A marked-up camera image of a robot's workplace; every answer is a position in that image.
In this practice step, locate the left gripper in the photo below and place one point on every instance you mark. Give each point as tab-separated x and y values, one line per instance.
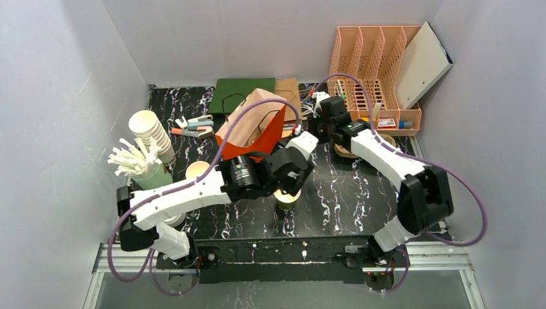
288	176

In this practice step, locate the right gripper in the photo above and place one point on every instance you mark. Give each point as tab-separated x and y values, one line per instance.
326	125

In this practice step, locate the single green paper cup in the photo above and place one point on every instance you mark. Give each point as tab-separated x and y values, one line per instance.
285	201

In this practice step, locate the orange paper bag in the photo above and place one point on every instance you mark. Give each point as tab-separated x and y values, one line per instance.
258	130

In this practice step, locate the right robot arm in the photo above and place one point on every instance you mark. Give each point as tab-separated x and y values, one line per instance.
424	192

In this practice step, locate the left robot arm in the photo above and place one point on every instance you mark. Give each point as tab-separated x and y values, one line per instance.
144	213

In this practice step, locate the stack of pulp cup carriers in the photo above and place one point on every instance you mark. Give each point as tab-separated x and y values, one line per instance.
342	152

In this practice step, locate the brown kraft paper bag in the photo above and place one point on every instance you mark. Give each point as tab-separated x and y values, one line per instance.
289	90

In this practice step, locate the red small box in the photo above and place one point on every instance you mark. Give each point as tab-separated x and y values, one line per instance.
387	123

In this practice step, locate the pink desk file organizer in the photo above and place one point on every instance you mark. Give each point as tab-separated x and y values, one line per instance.
364	66

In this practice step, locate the green paper bag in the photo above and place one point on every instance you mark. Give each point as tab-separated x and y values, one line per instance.
229	93

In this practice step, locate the white board panel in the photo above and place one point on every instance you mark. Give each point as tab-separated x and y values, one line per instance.
424	61

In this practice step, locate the white cup lids stack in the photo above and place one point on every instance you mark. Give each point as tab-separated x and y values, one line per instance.
175	220

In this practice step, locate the green cup of straws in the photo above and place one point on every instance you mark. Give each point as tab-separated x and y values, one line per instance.
143	162

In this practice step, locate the tall stack paper cups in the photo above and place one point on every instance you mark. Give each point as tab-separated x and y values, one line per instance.
146	125

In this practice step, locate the metal base rail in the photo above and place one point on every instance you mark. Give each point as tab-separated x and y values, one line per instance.
289	273

